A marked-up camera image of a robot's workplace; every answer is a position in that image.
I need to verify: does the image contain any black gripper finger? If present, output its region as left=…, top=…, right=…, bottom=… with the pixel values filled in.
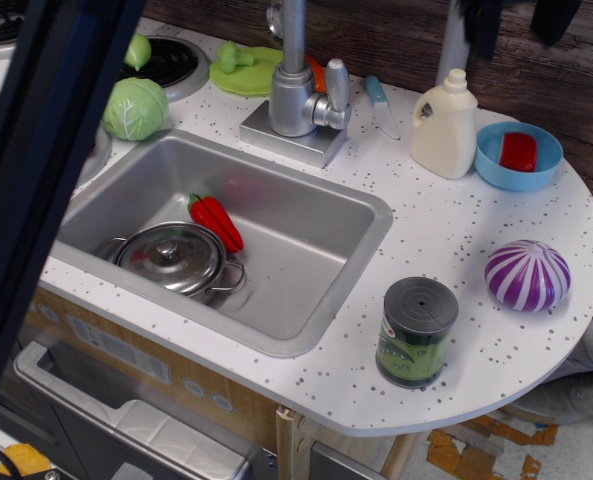
left=530, top=0, right=582, bottom=46
left=458, top=0, right=504, bottom=61

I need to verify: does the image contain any cream detergent bottle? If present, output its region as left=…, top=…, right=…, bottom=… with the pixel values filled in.
left=410, top=68, right=478, bottom=180

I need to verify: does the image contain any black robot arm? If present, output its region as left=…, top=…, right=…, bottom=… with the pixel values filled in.
left=0, top=1, right=593, bottom=437

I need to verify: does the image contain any silver toy sink basin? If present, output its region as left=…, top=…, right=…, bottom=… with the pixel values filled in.
left=52, top=130, right=393, bottom=357

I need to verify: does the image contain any grey vertical pole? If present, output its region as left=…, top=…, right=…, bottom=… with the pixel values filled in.
left=435, top=0, right=470, bottom=85

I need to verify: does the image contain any red toy food slice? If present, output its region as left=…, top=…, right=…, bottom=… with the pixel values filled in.
left=499, top=132, right=538, bottom=173

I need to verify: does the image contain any light blue bowl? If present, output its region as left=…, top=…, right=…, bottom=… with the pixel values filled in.
left=474, top=121, right=563, bottom=191

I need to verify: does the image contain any orange toy carrot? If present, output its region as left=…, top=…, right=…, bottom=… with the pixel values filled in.
left=305, top=54, right=327, bottom=93

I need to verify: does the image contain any silver toy faucet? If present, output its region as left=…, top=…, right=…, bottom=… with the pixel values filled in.
left=239, top=1, right=352, bottom=168

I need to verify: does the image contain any green toy plate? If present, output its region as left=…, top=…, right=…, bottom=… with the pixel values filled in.
left=209, top=47, right=283, bottom=96

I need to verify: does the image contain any green toy broccoli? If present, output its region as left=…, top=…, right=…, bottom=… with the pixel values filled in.
left=215, top=41, right=255, bottom=74

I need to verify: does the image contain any purple white striped onion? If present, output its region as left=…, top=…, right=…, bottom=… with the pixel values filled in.
left=484, top=240, right=572, bottom=312

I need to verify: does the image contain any green labelled toy can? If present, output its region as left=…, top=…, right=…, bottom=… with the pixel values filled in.
left=375, top=277, right=459, bottom=388

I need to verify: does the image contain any back right black burner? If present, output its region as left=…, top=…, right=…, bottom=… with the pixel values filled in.
left=119, top=36, right=210, bottom=103

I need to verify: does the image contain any red toy chili pepper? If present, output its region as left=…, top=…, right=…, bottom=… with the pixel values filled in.
left=188, top=193, right=244, bottom=253

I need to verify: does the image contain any small green toy pear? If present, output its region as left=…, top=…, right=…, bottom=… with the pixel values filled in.
left=124, top=33, right=152, bottom=71

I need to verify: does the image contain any green toy cabbage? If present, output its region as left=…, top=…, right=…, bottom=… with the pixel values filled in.
left=102, top=78, right=169, bottom=141

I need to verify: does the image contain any steel pot with lid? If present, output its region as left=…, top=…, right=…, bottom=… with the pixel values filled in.
left=96, top=222, right=246, bottom=304

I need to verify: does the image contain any front left black burner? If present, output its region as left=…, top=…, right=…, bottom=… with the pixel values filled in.
left=76, top=125, right=112, bottom=187

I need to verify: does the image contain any blue handled toy knife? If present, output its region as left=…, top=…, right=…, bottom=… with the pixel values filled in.
left=364, top=75, right=400, bottom=140

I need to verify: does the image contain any silver oven door handle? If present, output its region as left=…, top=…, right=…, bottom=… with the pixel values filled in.
left=14, top=342, right=251, bottom=479

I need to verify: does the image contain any yellow object with black cable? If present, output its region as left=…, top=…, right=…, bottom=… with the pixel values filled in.
left=0, top=443, right=52, bottom=479

